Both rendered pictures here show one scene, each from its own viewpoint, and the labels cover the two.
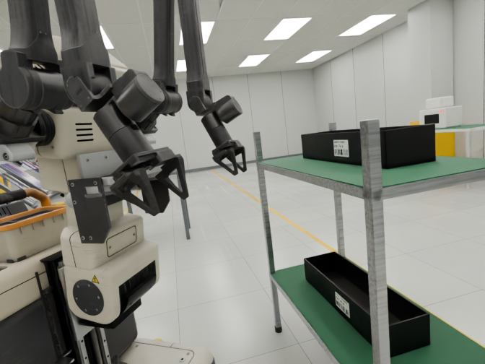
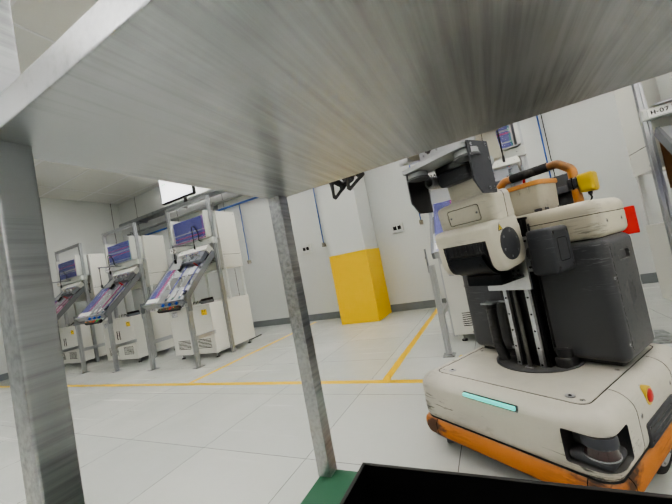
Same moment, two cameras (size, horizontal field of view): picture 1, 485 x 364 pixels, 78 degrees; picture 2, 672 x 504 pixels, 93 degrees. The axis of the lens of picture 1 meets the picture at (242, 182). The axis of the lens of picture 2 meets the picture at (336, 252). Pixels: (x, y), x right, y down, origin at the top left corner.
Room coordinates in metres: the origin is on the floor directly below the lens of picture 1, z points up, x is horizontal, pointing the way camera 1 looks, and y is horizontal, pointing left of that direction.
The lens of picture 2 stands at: (1.15, -0.75, 0.75)
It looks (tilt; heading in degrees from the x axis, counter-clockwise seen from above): 3 degrees up; 128
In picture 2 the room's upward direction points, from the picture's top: 11 degrees counter-clockwise
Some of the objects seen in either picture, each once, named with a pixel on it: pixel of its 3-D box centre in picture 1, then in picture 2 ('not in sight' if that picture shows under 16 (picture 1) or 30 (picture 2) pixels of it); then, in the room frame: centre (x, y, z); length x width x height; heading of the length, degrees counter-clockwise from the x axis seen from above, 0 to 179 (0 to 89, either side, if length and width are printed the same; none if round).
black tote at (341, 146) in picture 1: (354, 144); not in sight; (1.15, -0.44, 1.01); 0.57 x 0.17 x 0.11; 12
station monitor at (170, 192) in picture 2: not in sight; (179, 186); (-2.66, 1.22, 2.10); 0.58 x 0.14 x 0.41; 13
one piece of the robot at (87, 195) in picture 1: (122, 188); (447, 172); (0.82, 0.33, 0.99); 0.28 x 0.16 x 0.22; 160
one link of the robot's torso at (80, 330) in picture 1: (122, 280); (506, 257); (0.92, 0.43, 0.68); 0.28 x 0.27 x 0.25; 160
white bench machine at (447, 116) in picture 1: (439, 113); not in sight; (4.67, -3.15, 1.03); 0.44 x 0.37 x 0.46; 18
